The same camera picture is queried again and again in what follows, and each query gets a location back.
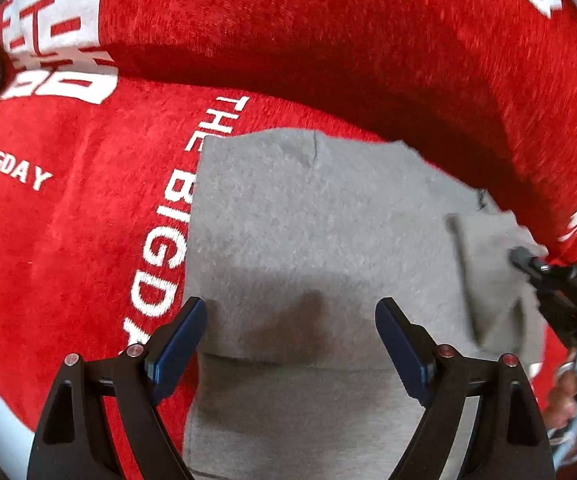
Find grey towel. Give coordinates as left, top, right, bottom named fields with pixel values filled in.
left=182, top=129, right=550, bottom=480

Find person's right hand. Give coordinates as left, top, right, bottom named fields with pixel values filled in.
left=543, top=352, right=577, bottom=443

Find red printed blanket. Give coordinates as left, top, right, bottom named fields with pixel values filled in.
left=0, top=0, right=577, bottom=480

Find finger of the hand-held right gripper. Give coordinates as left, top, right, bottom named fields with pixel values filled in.
left=509, top=245, right=564, bottom=288

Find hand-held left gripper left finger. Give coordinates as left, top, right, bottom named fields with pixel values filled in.
left=27, top=296, right=208, bottom=480

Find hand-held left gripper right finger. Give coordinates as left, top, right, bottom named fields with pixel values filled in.
left=375, top=297, right=556, bottom=480

